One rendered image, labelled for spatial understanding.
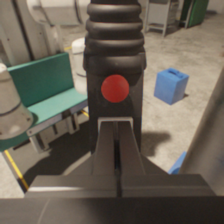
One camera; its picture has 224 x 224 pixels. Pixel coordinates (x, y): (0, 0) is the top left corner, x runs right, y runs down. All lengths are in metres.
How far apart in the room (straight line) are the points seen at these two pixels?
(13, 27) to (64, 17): 0.51
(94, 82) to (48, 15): 0.33
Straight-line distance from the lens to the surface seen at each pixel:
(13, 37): 0.94
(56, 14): 0.46
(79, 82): 0.96
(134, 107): 0.16
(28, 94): 0.94
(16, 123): 0.79
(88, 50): 0.16
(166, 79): 2.09
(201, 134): 0.68
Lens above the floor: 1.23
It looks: 38 degrees down
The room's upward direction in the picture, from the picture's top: 1 degrees counter-clockwise
